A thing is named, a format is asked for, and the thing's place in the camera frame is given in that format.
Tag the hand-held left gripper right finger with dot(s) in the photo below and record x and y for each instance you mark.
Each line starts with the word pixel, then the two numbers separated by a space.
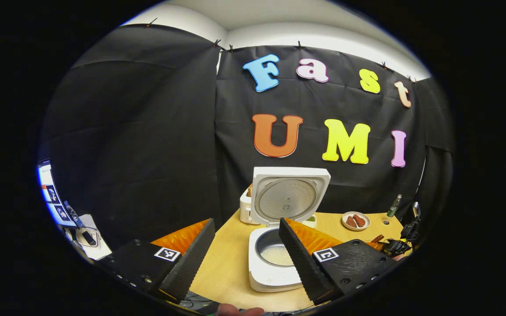
pixel 305 263

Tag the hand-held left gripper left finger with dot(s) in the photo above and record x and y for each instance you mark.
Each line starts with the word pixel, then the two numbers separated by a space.
pixel 187 263

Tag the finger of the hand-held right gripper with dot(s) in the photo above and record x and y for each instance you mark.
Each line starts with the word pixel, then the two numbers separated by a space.
pixel 395 246

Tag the brown wooden spoon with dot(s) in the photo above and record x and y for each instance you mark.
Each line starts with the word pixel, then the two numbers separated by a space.
pixel 377 239

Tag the white rice cooker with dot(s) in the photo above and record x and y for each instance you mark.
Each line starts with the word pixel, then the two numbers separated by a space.
pixel 288 197

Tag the green glass bottle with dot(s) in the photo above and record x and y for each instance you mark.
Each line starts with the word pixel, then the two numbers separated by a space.
pixel 394 207

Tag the white divided bean dish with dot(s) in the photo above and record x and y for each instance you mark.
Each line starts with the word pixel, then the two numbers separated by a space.
pixel 310 221

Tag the round white plate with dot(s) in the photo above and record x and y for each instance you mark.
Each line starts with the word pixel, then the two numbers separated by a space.
pixel 345 224

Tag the white toaster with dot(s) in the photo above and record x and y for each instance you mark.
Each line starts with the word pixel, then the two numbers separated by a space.
pixel 245 210

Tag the toasted bread slice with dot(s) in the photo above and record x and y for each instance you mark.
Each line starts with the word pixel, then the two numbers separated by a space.
pixel 249 191

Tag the white stand with dark device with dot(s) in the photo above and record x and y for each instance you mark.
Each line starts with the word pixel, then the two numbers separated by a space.
pixel 92 239

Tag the black backdrop cloth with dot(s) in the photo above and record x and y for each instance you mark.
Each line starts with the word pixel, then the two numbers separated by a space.
pixel 156 145

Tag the blue edged display screen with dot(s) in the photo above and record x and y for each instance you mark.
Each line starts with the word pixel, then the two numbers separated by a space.
pixel 53 193

